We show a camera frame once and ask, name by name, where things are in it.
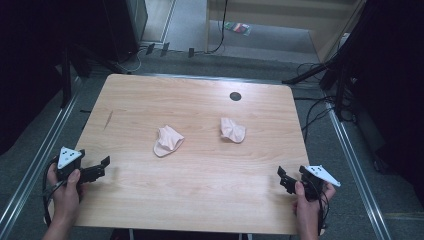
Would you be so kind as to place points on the black metal stand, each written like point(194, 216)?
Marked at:
point(340, 86)

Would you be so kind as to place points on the black round table grommet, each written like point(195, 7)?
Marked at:
point(235, 96)

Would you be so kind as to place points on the aluminium floor rail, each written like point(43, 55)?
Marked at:
point(356, 173)
point(36, 160)

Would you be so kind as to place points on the colourful plastic packet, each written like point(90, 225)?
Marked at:
point(238, 28)

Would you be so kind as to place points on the person's left hand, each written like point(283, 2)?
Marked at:
point(65, 196)

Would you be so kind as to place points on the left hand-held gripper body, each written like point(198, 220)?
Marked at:
point(68, 156)

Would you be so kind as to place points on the black cabinet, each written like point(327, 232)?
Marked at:
point(125, 26)

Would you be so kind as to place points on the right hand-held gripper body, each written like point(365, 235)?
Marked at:
point(315, 178)

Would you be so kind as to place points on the pink sock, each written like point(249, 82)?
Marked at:
point(167, 141)
point(232, 130)

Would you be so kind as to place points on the person's right hand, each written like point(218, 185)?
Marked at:
point(308, 210)

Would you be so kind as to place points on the black upright stand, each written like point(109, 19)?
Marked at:
point(66, 80)

